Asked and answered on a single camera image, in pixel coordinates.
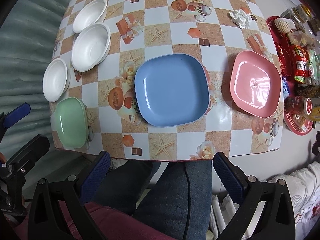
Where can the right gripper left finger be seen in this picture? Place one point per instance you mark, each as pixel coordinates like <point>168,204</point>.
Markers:
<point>74,191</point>

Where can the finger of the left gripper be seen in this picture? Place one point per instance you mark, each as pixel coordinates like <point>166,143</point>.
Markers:
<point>17,114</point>
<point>27,156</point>

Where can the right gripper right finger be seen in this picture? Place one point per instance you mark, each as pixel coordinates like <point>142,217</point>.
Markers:
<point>277,219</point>

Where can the small white foam bowl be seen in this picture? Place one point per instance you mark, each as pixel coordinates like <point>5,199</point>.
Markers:
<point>55,80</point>

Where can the large white foam bowl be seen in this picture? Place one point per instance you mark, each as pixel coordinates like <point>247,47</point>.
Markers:
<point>91,47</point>

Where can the pink square plate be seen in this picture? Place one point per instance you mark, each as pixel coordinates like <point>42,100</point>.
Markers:
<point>255,84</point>

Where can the blue square plate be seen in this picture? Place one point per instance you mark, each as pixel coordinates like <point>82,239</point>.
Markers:
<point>171,90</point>

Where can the white sneaker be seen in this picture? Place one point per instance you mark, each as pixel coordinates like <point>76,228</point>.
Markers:
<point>301,187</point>

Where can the green square plate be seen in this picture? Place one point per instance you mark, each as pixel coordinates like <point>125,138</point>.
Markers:
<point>71,123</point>

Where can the teal curtain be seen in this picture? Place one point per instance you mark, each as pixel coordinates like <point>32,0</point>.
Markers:
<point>27,42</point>

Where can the person legs in jeans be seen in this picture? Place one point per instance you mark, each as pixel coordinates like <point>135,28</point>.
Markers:
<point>179,203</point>

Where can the red snack packet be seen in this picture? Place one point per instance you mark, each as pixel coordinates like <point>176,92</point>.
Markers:
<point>300,58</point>

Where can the red snack tray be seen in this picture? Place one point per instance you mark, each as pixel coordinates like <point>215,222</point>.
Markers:
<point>287,71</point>

